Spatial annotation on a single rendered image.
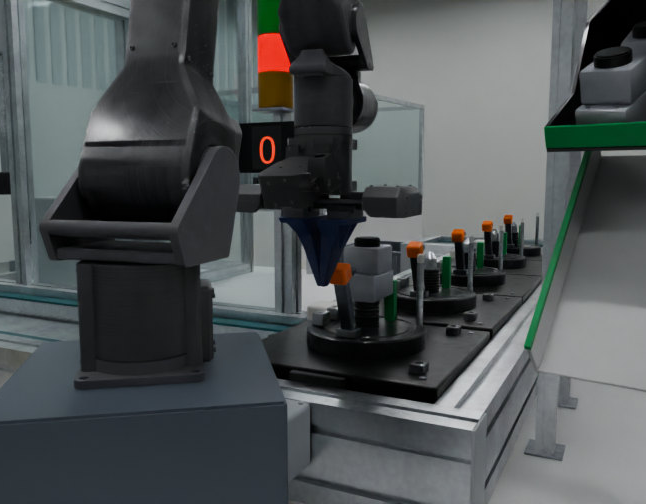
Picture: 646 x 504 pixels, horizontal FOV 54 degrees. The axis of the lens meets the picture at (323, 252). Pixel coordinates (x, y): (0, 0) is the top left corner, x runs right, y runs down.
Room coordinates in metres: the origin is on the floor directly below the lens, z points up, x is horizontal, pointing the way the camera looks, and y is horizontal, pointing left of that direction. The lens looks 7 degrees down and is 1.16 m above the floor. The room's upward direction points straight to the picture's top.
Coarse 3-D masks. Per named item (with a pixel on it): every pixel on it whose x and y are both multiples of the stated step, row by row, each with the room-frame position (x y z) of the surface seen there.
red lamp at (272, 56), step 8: (264, 40) 0.89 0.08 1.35; (272, 40) 0.89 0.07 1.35; (280, 40) 0.89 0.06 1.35; (264, 48) 0.89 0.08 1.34; (272, 48) 0.89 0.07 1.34; (280, 48) 0.89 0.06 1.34; (264, 56) 0.89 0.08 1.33; (272, 56) 0.89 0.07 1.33; (280, 56) 0.89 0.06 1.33; (264, 64) 0.89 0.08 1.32; (272, 64) 0.89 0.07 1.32; (280, 64) 0.89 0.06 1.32; (288, 64) 0.90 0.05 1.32
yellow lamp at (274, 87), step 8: (264, 72) 0.89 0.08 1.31; (272, 72) 0.89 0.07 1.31; (280, 72) 0.89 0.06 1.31; (288, 72) 0.90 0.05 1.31; (264, 80) 0.89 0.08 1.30; (272, 80) 0.89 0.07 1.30; (280, 80) 0.89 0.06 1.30; (288, 80) 0.90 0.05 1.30; (264, 88) 0.89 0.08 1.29; (272, 88) 0.89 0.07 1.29; (280, 88) 0.89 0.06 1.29; (288, 88) 0.90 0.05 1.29; (264, 96) 0.89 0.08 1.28; (272, 96) 0.89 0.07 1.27; (280, 96) 0.89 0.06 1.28; (288, 96) 0.90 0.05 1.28; (264, 104) 0.89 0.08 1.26; (272, 104) 0.89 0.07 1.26; (280, 104) 0.89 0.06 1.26; (288, 104) 0.90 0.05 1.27
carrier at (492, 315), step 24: (432, 264) 0.94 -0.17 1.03; (408, 288) 0.98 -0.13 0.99; (432, 288) 0.94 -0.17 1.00; (456, 288) 0.98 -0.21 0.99; (384, 312) 0.89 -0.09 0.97; (408, 312) 0.89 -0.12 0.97; (432, 312) 0.88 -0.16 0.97; (456, 312) 0.89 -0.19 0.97; (480, 312) 0.89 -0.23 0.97; (504, 312) 0.89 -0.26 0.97
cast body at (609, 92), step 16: (608, 48) 0.56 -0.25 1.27; (624, 48) 0.55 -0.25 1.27; (592, 64) 0.56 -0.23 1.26; (608, 64) 0.54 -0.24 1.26; (624, 64) 0.54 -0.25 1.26; (640, 64) 0.54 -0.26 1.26; (592, 80) 0.55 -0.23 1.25; (608, 80) 0.54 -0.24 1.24; (624, 80) 0.53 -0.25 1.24; (640, 80) 0.54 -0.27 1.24; (592, 96) 0.56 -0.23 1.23; (608, 96) 0.55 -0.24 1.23; (624, 96) 0.54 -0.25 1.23; (640, 96) 0.55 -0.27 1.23; (576, 112) 0.56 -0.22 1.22; (592, 112) 0.55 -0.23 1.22; (608, 112) 0.54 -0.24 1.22; (624, 112) 0.53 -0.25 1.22; (640, 112) 0.55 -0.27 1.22
